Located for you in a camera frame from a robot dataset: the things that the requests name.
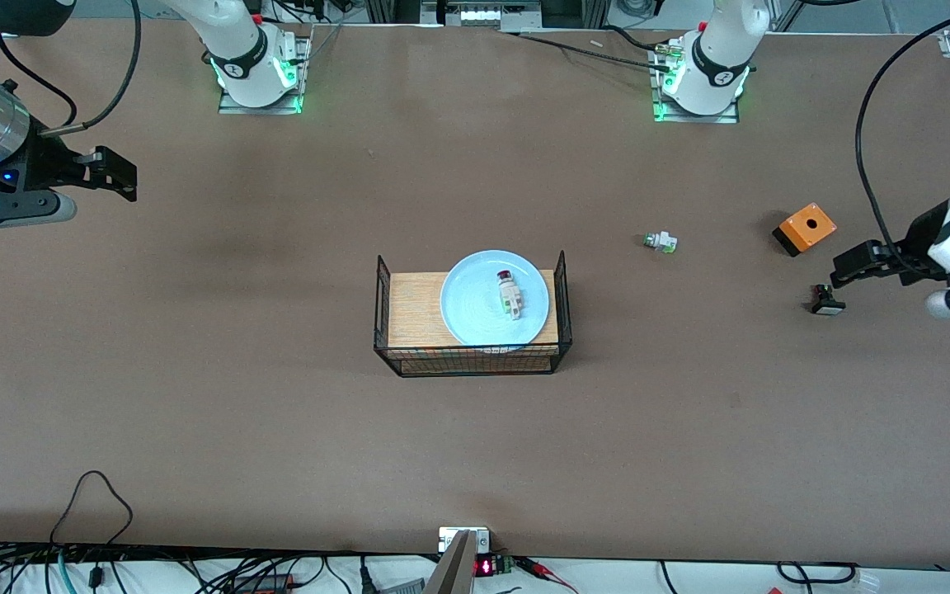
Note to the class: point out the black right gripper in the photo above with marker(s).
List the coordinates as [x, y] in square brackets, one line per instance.
[44, 165]

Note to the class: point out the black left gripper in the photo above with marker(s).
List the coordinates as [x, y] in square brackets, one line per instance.
[924, 233]

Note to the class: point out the aluminium frame structure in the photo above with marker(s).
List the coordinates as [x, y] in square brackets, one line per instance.
[483, 15]

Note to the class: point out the light blue round plate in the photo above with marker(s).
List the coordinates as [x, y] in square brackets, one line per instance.
[467, 305]

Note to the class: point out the green push button switch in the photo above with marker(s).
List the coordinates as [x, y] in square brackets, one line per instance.
[663, 242]

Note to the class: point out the red test clip lead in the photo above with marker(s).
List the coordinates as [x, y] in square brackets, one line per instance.
[545, 569]

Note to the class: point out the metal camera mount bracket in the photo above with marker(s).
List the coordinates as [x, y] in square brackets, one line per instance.
[458, 569]

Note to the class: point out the small red display module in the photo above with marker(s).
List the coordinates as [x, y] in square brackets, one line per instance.
[485, 566]

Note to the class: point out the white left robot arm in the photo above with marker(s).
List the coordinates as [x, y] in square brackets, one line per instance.
[714, 66]

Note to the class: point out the black square white push button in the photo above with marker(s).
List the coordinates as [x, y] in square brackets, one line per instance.
[828, 307]

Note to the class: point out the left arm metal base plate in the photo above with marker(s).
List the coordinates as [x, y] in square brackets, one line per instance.
[693, 119]

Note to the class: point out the orange button enclosure box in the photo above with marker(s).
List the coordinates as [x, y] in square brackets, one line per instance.
[797, 231]

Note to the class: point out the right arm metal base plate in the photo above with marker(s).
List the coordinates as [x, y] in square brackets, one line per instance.
[261, 110]

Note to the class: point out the red push button switch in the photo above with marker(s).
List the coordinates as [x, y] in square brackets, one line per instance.
[510, 297]

